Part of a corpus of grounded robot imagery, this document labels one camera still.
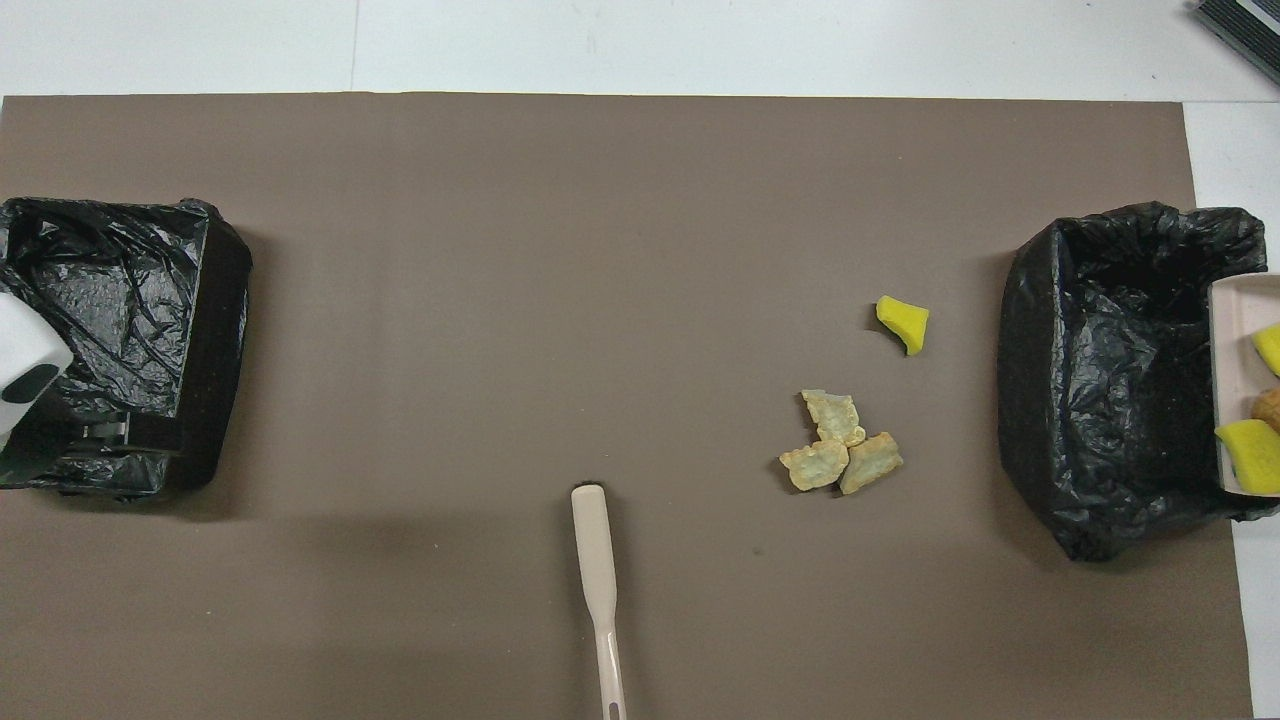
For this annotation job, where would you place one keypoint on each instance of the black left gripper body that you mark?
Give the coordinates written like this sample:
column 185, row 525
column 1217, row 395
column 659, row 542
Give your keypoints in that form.
column 50, row 435

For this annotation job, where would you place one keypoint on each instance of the beige hand brush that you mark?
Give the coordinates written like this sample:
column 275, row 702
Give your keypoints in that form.
column 596, row 560

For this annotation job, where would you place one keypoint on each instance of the small yellow sponge wedge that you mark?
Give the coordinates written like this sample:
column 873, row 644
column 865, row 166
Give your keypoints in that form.
column 905, row 322

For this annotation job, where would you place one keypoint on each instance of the beige plastic dustpan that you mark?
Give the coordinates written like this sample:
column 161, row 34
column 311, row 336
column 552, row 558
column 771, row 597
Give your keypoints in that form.
column 1235, row 340

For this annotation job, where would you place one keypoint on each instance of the wavy yellow sponge piece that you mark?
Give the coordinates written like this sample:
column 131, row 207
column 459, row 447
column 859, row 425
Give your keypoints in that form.
column 1250, row 455

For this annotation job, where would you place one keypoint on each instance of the brown cork-like lump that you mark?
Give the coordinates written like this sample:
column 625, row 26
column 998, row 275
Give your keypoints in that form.
column 1268, row 410

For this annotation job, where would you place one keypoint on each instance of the notched yellow sponge piece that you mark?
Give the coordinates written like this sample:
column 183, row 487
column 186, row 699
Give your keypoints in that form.
column 1268, row 348

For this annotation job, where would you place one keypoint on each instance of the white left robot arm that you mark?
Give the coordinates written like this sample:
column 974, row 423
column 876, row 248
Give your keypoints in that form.
column 25, row 340

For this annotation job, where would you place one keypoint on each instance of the black bag-lined bin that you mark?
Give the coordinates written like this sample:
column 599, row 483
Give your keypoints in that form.
column 150, row 300
column 1100, row 400

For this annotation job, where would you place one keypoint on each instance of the brown table mat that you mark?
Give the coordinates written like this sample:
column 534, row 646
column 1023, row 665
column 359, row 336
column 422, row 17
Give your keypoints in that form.
column 640, row 130

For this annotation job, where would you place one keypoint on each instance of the bread piece top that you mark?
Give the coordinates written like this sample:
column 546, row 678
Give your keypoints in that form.
column 815, row 466

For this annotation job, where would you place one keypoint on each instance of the bread piece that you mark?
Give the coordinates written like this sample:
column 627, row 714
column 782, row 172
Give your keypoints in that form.
column 835, row 415
column 815, row 466
column 870, row 462

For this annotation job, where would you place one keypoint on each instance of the bread piece lower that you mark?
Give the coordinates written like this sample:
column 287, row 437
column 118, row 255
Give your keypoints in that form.
column 835, row 415

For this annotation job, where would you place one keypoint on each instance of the bread piece left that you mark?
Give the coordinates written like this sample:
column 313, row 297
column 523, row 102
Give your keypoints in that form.
column 870, row 462

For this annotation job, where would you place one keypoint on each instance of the grey ribbed block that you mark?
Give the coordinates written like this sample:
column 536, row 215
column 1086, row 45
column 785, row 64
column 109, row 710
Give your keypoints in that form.
column 1245, row 30

